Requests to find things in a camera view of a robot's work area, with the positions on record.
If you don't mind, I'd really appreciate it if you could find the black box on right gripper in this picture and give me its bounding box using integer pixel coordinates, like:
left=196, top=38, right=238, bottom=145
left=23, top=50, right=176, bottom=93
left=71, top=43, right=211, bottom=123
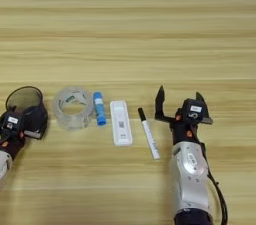
left=181, top=98, right=206, bottom=121

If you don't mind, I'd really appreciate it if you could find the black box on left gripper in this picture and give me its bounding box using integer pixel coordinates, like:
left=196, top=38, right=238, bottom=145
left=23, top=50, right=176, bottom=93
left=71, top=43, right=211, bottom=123
left=1, top=111, right=24, bottom=132

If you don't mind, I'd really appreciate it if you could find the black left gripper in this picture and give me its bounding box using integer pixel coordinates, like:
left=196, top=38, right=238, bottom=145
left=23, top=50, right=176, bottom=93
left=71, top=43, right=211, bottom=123
left=0, top=102, right=50, bottom=161

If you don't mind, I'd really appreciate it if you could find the white marker with black cap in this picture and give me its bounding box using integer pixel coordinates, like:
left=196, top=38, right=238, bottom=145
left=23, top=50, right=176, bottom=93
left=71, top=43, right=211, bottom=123
left=137, top=107, right=161, bottom=161

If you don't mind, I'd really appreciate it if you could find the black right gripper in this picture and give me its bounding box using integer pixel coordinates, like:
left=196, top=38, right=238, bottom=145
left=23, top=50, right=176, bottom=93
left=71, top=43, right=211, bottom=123
left=154, top=84, right=214, bottom=146

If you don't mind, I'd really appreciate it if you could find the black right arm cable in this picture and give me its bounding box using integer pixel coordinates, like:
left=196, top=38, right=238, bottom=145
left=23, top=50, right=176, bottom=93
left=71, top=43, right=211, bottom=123
left=199, top=142, right=230, bottom=225

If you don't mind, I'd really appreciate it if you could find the black mesh pen cup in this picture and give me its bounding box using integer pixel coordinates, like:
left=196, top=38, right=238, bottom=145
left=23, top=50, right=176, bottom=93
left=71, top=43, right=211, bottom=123
left=5, top=85, right=50, bottom=141

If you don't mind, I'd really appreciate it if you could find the clear tape roll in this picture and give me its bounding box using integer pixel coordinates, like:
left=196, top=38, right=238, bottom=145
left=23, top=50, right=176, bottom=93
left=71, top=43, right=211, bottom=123
left=52, top=86, right=95, bottom=131

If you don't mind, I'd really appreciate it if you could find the blue glue stick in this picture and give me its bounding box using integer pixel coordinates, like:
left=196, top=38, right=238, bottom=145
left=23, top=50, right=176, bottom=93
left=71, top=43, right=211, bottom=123
left=92, top=91, right=108, bottom=127

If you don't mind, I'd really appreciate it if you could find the white rectangular plastic device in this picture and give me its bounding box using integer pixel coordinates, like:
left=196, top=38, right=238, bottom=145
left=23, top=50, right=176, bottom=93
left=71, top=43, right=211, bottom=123
left=109, top=99, right=134, bottom=147

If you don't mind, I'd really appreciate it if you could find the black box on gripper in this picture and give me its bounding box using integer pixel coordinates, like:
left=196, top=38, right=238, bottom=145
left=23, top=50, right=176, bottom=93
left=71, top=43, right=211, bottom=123
left=181, top=98, right=206, bottom=121
left=1, top=111, right=24, bottom=132

